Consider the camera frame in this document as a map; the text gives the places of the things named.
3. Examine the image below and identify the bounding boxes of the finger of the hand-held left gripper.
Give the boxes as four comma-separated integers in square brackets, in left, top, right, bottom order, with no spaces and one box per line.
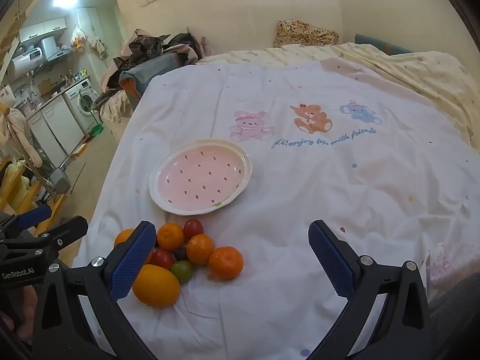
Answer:
[35,215,89,260]
[0,205,53,238]

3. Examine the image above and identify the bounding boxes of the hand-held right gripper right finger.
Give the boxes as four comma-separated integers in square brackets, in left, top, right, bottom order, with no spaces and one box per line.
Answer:
[308,219,440,360]

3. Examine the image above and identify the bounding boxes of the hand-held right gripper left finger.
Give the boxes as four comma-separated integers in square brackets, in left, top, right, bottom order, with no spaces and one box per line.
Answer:
[30,220,158,360]

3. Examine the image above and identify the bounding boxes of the small mandarin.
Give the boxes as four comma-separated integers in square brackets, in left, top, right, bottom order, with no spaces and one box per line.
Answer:
[113,228,154,265]
[156,223,186,252]
[186,234,215,265]
[208,246,244,280]

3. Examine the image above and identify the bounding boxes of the red cherry tomato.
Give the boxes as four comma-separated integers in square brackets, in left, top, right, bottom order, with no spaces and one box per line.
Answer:
[151,248,174,271]
[183,219,204,241]

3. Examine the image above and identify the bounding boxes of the large orange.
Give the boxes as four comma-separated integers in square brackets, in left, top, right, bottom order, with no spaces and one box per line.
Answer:
[132,264,181,309]

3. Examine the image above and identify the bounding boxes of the green cherry tomato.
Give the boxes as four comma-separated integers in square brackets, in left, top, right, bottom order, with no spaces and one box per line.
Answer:
[171,260,196,284]

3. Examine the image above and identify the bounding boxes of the pink seed-patterned plate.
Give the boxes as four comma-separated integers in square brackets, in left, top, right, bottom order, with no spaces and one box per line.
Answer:
[149,139,253,216]

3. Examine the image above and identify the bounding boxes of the grey metal box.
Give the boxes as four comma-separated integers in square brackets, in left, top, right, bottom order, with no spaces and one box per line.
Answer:
[49,169,72,196]

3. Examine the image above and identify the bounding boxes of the white printed bed sheet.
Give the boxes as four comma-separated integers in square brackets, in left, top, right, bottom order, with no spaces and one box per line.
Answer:
[73,58,478,360]

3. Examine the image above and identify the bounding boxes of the pink hanging garment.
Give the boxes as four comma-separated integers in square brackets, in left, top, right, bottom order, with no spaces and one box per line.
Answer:
[0,108,44,169]

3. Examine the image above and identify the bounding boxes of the white lower kitchen cabinet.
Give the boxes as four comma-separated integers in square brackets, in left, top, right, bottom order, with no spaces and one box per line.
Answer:
[25,95,86,167]

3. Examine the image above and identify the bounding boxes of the white washing machine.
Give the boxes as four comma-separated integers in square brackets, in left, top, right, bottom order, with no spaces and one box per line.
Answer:
[63,79,101,136]

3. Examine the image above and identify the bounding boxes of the floral cloth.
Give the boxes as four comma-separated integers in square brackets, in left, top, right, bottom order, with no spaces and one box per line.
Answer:
[93,89,134,124]

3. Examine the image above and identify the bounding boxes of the white water heater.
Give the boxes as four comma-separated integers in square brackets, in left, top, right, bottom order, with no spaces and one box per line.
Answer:
[7,47,47,80]

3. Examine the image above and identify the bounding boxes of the steel range hood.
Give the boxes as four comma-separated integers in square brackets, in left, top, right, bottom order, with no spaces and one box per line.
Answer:
[40,37,73,62]

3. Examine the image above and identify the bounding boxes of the grey-blue cushion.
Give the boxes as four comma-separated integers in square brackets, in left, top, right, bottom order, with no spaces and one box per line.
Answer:
[119,50,188,100]

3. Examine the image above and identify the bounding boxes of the yellow hanging plastic bag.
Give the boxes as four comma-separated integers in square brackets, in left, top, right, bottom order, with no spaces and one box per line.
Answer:
[71,25,88,50]

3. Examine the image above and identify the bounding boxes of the white upper kitchen cabinets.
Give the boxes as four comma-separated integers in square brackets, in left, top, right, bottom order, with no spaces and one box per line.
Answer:
[19,18,69,44]

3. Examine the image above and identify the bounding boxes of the pile of dark clothes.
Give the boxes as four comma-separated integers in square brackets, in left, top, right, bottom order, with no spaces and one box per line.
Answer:
[112,27,212,72]

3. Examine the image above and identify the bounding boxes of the pale yellow bed cover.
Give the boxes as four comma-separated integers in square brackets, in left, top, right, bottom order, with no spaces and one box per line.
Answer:
[200,42,480,147]

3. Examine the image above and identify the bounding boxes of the teal pillow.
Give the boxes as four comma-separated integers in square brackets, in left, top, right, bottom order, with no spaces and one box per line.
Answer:
[354,34,413,56]

